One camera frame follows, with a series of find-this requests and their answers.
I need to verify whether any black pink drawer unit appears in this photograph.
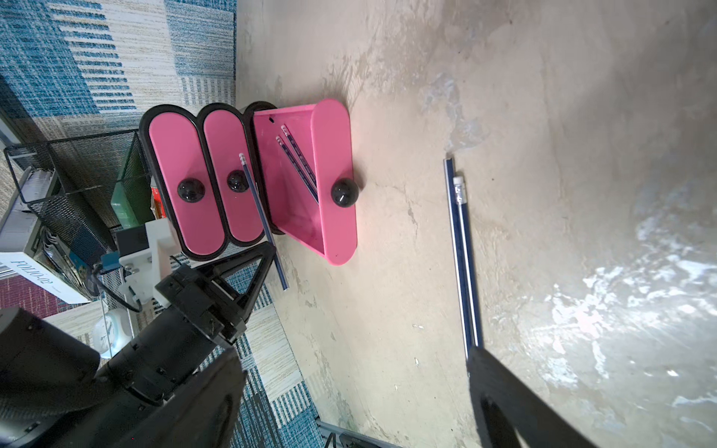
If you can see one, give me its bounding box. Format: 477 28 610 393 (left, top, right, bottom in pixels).
139 103 266 261

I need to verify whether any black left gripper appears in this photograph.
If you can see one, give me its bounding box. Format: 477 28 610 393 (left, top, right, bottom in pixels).
155 242 276 345

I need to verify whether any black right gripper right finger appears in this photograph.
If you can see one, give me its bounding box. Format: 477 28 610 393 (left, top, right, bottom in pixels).
466 347 594 447

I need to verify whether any white round clock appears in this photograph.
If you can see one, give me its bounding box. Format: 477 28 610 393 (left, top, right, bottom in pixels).
91 309 134 360

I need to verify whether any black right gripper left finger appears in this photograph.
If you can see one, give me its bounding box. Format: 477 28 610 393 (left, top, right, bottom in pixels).
115 348 246 447

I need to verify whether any white folio box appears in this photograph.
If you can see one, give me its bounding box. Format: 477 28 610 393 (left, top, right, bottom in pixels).
1 169 90 305

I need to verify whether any green book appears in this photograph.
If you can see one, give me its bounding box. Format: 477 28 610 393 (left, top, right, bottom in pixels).
110 133 155 229

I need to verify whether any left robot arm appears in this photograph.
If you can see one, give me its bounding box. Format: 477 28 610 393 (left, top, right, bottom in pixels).
1 242 276 447

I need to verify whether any black pencil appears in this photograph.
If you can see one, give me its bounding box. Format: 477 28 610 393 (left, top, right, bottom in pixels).
281 124 317 187
239 153 289 290

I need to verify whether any black mesh shelf rack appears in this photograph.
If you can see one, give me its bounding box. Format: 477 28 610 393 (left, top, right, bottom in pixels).
2 130 139 264

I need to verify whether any pink bottom drawer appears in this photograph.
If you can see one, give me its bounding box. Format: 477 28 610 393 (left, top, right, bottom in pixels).
249 99 358 266

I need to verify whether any pink drawer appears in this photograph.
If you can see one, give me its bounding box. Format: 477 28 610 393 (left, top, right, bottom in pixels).
203 108 263 246
148 111 226 258
249 99 358 266

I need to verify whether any pink top drawer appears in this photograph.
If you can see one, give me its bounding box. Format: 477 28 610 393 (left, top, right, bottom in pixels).
148 111 226 258

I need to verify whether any dark blue pencil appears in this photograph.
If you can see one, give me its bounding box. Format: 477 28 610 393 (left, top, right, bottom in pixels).
444 158 474 359
453 175 485 348
276 136 319 203

